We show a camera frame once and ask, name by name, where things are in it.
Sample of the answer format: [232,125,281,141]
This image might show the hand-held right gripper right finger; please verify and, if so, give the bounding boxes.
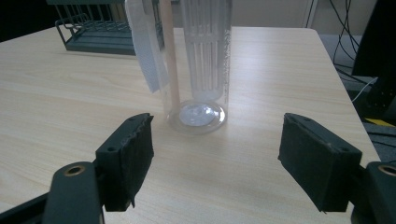
[277,112,363,214]

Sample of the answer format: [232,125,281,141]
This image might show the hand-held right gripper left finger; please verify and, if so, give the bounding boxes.
[94,112,155,213]

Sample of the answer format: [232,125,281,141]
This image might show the dark green wire rack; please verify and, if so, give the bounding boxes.
[46,0,166,56]

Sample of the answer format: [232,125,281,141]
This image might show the clear glass bottle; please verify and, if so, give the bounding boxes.
[125,0,233,135]

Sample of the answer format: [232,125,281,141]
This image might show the black cables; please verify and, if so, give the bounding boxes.
[304,0,377,85]

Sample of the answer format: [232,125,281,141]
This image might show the white cable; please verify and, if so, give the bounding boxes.
[351,77,379,103]

